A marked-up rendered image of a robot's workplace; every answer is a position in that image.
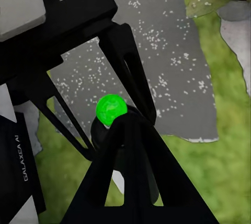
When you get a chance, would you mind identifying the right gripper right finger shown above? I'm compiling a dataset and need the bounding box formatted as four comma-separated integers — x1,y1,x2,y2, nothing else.
131,113,219,224

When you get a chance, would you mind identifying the insectifuge atomizer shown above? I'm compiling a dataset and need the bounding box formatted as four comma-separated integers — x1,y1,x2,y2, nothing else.
90,94,159,204

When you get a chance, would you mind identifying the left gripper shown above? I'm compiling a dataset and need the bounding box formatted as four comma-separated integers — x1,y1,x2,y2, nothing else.
0,0,156,161

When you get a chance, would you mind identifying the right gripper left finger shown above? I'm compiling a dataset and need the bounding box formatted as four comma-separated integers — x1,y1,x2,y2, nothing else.
60,112,139,224

